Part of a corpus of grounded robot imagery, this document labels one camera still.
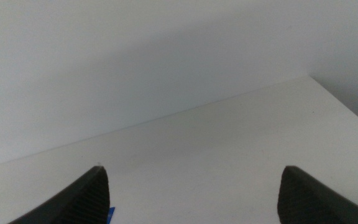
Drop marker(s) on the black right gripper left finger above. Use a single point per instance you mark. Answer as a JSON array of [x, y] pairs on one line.
[[82, 202]]

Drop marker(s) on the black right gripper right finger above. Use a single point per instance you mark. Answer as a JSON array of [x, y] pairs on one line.
[[306, 202]]

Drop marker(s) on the blue tape marker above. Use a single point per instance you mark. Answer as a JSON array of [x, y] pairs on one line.
[[111, 214]]

